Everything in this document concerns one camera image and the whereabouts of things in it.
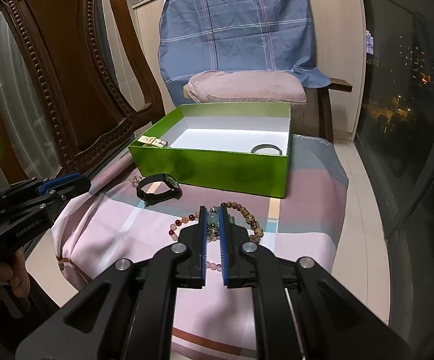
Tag wooden armchair with armrest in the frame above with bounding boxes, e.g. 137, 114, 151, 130
306, 78, 353, 143

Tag white wrist watch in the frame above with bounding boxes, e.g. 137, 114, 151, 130
137, 135, 168, 148

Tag green cardboard box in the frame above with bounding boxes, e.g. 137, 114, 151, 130
128, 102, 291, 198

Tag pink textured cushion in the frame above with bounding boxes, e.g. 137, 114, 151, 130
183, 71, 306, 107

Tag red and pink bead bracelet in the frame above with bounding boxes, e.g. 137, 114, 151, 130
167, 211, 226, 274

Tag dark bangle bracelet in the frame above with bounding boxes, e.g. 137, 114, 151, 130
250, 142, 284, 156

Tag black wrist watch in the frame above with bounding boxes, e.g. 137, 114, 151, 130
136, 173, 182, 206

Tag blue plaid cloth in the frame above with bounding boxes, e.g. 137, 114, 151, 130
159, 0, 331, 107

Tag carved dark wooden chair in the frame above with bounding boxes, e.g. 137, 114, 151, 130
0, 0, 164, 184

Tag pink plaid table cloth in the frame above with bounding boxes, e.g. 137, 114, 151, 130
51, 135, 348, 359

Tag person's left hand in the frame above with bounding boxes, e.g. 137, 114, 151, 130
0, 248, 30, 297

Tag brown wooden bead bracelet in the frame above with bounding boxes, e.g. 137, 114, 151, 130
224, 200, 265, 245

